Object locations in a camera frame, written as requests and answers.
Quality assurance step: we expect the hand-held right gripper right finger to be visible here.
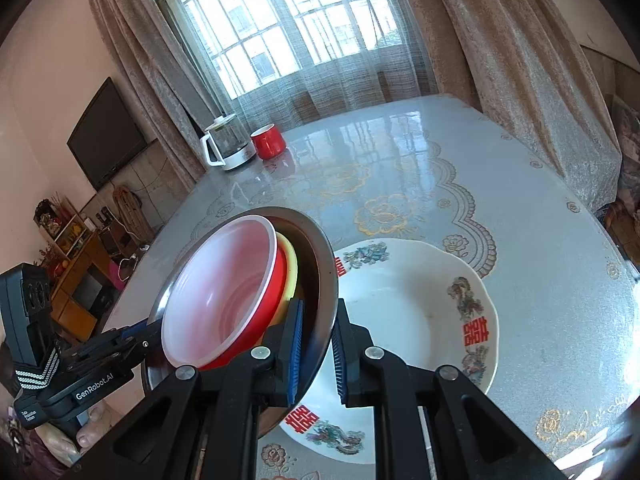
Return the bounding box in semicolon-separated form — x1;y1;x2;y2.
331;299;571;480

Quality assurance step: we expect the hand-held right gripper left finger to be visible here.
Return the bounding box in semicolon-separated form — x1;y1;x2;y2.
82;299;306;480

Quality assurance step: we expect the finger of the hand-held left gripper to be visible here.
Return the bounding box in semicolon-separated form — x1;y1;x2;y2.
119;321;162;341
59;332;152;378

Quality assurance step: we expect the stainless steel bowl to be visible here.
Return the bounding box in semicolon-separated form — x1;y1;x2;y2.
140;206;340;441

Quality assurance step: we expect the yellow plastic bowl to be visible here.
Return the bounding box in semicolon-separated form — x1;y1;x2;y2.
272;232;300;321

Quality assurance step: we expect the large white dragon-print plate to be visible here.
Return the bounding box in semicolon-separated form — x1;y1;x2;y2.
279;238;500;466

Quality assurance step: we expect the red plastic bowl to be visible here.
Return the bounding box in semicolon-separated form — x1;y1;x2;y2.
161;215;288;372

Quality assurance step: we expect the person's left hand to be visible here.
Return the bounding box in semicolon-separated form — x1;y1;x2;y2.
75;400;121;450

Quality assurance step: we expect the wooden cabinet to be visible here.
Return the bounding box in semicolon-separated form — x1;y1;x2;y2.
35;195;126;343

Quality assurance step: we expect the wicker chair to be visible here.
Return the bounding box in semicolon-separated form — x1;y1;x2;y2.
112;185;155;248

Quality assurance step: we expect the black flat-screen television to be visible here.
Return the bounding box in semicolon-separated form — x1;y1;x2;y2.
66;76;149;192

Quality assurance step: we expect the white electric glass kettle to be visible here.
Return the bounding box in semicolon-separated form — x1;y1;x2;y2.
200;115;257;172

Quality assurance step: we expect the red mug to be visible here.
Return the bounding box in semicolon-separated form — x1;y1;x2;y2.
250;124;287;161

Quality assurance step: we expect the beige curtain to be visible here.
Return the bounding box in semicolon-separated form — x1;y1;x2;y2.
82;0;226;186
390;0;623;216

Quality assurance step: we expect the white sheer curtain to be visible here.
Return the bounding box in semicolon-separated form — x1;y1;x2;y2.
145;0;441;126

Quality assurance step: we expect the barred window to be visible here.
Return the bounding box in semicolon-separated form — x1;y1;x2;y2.
165;0;431;101

